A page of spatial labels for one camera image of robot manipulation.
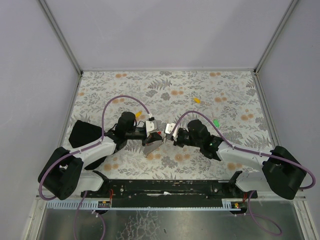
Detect red grey key organizer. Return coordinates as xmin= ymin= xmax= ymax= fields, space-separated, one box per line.
xmin=143 ymin=139 xmax=164 ymax=157

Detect orange tag key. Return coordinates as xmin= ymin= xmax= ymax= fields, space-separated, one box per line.
xmin=135 ymin=110 xmax=143 ymax=118

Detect green tag key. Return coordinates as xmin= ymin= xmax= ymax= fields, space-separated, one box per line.
xmin=212 ymin=114 xmax=220 ymax=128

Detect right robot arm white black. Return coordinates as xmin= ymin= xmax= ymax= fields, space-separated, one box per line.
xmin=166 ymin=119 xmax=306 ymax=200

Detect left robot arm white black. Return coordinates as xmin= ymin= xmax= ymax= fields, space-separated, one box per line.
xmin=38 ymin=111 xmax=163 ymax=201

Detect yellow tag key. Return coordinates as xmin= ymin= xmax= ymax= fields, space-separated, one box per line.
xmin=193 ymin=97 xmax=210 ymax=106

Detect floral table mat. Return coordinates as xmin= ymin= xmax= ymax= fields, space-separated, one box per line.
xmin=66 ymin=71 xmax=275 ymax=180

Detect black cloth cap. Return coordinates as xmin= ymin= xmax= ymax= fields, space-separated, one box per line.
xmin=68 ymin=120 xmax=116 ymax=170

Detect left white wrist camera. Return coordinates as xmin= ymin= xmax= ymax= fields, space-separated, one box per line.
xmin=145 ymin=117 xmax=158 ymax=134

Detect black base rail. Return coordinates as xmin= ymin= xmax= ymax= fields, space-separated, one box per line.
xmin=81 ymin=171 xmax=258 ymax=209

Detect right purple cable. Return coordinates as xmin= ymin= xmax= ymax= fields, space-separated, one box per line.
xmin=174 ymin=110 xmax=316 ymax=189

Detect aluminium frame posts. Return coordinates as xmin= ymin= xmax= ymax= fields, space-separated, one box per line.
xmin=37 ymin=0 xmax=301 ymax=76

